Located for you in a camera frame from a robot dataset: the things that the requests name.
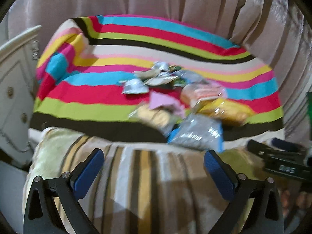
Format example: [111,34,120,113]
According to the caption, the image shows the rainbow striped cloth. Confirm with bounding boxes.
[30,15,285,141]

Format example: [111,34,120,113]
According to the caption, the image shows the silver foil packet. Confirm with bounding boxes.
[122,78,149,95]

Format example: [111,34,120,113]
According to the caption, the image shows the pink bread package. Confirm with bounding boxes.
[180,82,227,107]

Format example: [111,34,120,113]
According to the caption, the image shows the white barcode snack packet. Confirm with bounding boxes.
[133,69,178,87]

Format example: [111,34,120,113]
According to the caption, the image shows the pink paper packet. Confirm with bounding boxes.
[149,91,185,119]

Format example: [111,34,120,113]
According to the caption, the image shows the beige brown striped blanket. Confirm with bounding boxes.
[22,126,269,234]

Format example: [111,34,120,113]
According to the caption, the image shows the large grey blue snack bag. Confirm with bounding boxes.
[168,113,224,153]

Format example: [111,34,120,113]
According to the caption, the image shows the white cabinet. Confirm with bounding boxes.
[1,25,41,167]

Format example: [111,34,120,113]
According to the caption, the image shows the white nut snack packet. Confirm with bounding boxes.
[129,104,180,136]

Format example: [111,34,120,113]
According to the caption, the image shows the clear bag yellow snacks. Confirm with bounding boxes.
[193,98,255,126]

